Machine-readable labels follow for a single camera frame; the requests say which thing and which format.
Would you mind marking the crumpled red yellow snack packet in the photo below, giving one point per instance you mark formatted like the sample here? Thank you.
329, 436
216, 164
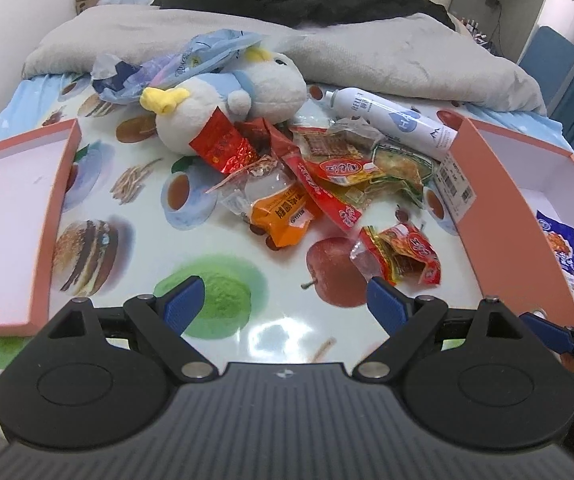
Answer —
407, 252

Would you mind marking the dark red snack packet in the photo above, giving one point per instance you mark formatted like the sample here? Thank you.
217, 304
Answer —
272, 137

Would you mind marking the green-edged clear snack packet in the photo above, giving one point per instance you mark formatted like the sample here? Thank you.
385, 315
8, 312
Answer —
399, 165

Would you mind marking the grey blanket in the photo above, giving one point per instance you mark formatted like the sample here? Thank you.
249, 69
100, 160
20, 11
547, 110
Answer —
367, 55

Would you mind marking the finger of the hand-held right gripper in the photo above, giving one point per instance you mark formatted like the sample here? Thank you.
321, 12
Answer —
549, 331

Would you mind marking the long red snack packet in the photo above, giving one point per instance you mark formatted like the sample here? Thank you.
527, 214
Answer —
332, 202

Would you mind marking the deep pink cardboard box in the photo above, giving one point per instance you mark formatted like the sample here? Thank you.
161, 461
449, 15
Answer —
487, 200

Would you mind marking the white blue plush toy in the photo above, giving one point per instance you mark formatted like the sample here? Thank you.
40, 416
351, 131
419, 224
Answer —
267, 85

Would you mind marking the white spray can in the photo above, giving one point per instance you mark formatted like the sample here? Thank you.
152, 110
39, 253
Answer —
392, 117

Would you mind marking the orange snack packet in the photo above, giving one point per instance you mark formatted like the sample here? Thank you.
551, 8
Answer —
282, 215

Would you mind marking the clear packet with brown snack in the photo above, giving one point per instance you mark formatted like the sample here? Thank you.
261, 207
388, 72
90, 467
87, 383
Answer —
319, 144

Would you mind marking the blue snack packet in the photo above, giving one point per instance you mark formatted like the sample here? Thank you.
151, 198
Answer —
562, 245

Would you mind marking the patterned cloth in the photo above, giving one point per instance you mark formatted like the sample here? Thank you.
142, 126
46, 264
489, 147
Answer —
478, 32

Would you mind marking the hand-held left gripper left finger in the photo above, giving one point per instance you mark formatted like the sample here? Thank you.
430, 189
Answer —
184, 304

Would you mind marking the red foil snack packet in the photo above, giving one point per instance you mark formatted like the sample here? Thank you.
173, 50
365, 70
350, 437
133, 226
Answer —
222, 147

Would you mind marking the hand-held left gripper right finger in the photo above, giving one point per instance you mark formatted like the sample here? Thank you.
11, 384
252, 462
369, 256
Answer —
386, 305

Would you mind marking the crumpled blue plastic bag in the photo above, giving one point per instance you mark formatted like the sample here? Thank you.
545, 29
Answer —
167, 67

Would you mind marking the blue chair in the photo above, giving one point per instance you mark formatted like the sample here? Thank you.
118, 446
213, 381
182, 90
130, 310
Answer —
549, 55

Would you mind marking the food-print bed sheet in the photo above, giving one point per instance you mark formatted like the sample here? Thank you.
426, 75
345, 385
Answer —
117, 185

